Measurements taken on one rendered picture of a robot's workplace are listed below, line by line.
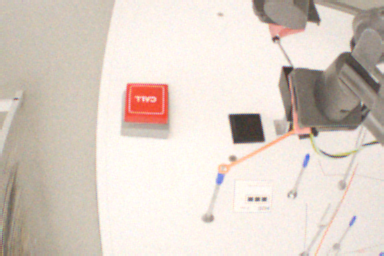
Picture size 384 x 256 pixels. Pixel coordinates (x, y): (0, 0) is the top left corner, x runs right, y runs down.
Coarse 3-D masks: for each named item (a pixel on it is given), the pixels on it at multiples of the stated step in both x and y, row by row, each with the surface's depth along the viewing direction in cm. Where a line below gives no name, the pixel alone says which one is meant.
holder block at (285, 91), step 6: (282, 66) 107; (288, 66) 107; (282, 72) 107; (288, 72) 106; (282, 78) 107; (288, 78) 106; (282, 84) 108; (288, 84) 105; (282, 90) 108; (288, 90) 105; (282, 96) 108; (288, 96) 105; (282, 102) 108; (288, 102) 105; (288, 108) 106; (288, 114) 106; (288, 120) 106
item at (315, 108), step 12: (300, 72) 92; (312, 72) 93; (324, 72) 88; (300, 84) 92; (312, 84) 92; (324, 84) 87; (300, 96) 92; (312, 96) 92; (324, 96) 88; (300, 108) 91; (312, 108) 92; (324, 108) 90; (336, 108) 87; (360, 108) 93; (300, 120) 91; (312, 120) 91; (324, 120) 92; (336, 120) 91; (348, 120) 92; (360, 120) 93
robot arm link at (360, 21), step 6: (360, 12) 85; (366, 12) 83; (372, 12) 83; (378, 12) 78; (354, 18) 84; (360, 18) 80; (366, 18) 79; (372, 18) 78; (378, 18) 78; (354, 24) 81; (360, 24) 79; (366, 24) 79; (372, 24) 79; (378, 24) 78; (354, 30) 80; (360, 30) 79; (378, 30) 79; (354, 36) 80
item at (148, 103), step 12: (132, 84) 109; (144, 84) 109; (156, 84) 110; (132, 96) 108; (144, 96) 108; (156, 96) 109; (132, 108) 107; (144, 108) 107; (156, 108) 108; (132, 120) 107; (144, 120) 107; (156, 120) 107
